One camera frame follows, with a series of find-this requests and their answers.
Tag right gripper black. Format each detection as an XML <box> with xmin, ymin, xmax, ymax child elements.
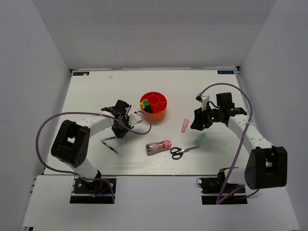
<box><xmin>191</xmin><ymin>103</ymin><xmax>222</xmax><ymax>131</ymax></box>

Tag blue pen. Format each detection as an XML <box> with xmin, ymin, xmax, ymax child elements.
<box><xmin>100</xmin><ymin>136</ymin><xmax>117</xmax><ymax>142</ymax></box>

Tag green black highlighter marker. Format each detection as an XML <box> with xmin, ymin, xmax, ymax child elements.
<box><xmin>140</xmin><ymin>99</ymin><xmax>152</xmax><ymax>114</ymax></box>

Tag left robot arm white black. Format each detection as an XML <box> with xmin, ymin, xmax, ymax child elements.
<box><xmin>51</xmin><ymin>100</ymin><xmax>133</xmax><ymax>192</ymax></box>

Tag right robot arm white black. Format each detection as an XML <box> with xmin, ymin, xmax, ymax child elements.
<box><xmin>191</xmin><ymin>92</ymin><xmax>287</xmax><ymax>192</ymax></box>

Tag pink correction tape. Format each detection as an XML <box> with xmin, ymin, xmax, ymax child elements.
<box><xmin>181</xmin><ymin>118</ymin><xmax>189</xmax><ymax>133</ymax></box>

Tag green correction tape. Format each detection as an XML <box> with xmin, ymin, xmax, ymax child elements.
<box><xmin>194</xmin><ymin>132</ymin><xmax>206</xmax><ymax>146</ymax></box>

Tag green pen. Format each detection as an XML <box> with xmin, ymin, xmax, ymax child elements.
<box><xmin>101</xmin><ymin>141</ymin><xmax>122</xmax><ymax>158</ymax></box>

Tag pink capped eraser bottle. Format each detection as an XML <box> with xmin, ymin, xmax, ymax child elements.
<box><xmin>145</xmin><ymin>140</ymin><xmax>172</xmax><ymax>155</ymax></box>

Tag orange round organizer container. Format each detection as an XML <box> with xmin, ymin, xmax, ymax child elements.
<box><xmin>140</xmin><ymin>91</ymin><xmax>167</xmax><ymax>122</ymax></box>

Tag right blue label sticker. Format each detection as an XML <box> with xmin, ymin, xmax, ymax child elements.
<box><xmin>217</xmin><ymin>70</ymin><xmax>234</xmax><ymax>75</ymax></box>

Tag blue label sticker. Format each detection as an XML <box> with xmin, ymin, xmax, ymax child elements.
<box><xmin>217</xmin><ymin>70</ymin><xmax>234</xmax><ymax>75</ymax></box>
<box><xmin>73</xmin><ymin>72</ymin><xmax>90</xmax><ymax>76</ymax></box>

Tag left blue label sticker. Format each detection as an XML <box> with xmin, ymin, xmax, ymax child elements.
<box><xmin>73</xmin><ymin>72</ymin><xmax>90</xmax><ymax>76</ymax></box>

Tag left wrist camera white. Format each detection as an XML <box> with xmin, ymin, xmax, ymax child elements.
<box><xmin>128</xmin><ymin>112</ymin><xmax>143</xmax><ymax>127</ymax></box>

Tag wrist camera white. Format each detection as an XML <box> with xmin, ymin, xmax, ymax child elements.
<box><xmin>196</xmin><ymin>93</ymin><xmax>210</xmax><ymax>111</ymax></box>
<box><xmin>128</xmin><ymin>112</ymin><xmax>143</xmax><ymax>127</ymax></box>

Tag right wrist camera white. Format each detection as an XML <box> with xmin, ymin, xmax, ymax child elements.
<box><xmin>196</xmin><ymin>93</ymin><xmax>210</xmax><ymax>111</ymax></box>

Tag black handled scissors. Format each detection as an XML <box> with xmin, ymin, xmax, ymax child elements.
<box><xmin>170</xmin><ymin>146</ymin><xmax>199</xmax><ymax>160</ymax></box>

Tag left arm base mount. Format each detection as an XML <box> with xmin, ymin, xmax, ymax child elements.
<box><xmin>70</xmin><ymin>178</ymin><xmax>113</xmax><ymax>204</ymax></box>

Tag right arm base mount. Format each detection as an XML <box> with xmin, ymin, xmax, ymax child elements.
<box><xmin>196</xmin><ymin>168</ymin><xmax>247</xmax><ymax>205</ymax></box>

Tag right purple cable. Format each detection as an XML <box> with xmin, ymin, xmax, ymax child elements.
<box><xmin>201</xmin><ymin>83</ymin><xmax>254</xmax><ymax>205</ymax></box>

